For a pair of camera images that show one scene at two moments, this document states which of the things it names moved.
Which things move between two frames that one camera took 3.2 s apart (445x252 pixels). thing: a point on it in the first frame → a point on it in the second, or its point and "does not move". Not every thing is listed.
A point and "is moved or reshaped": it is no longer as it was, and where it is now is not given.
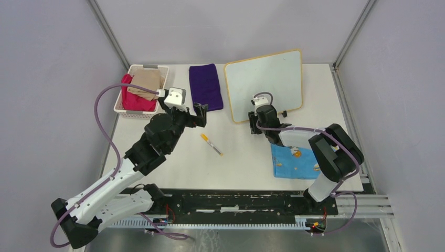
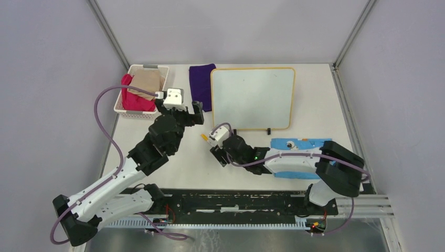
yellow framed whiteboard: x=279 y=74 is moved or reshaped
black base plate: x=245 y=204 does not move
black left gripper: x=193 y=120 does not move
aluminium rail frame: x=370 y=205 does not move
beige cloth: x=149 y=79 does not move
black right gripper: x=253 y=121 → x=219 y=154
